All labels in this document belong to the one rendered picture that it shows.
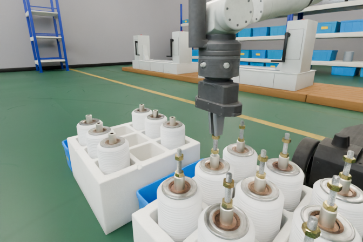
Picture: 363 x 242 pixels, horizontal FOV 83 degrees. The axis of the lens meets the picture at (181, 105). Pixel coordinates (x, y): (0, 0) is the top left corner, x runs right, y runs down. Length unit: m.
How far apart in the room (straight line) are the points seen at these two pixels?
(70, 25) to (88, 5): 0.77
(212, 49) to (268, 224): 0.35
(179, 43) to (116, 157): 3.15
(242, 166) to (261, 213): 0.17
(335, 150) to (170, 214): 0.60
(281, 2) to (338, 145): 0.54
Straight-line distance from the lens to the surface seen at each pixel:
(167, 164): 0.74
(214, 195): 0.53
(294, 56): 2.55
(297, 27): 2.56
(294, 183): 0.56
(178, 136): 0.76
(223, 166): 0.54
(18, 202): 1.01
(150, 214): 0.52
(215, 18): 0.41
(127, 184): 0.68
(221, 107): 0.43
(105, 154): 0.66
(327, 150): 0.86
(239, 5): 0.41
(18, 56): 6.39
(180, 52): 3.68
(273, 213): 0.47
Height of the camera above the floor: 0.54
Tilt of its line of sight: 16 degrees down
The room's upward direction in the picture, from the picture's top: straight up
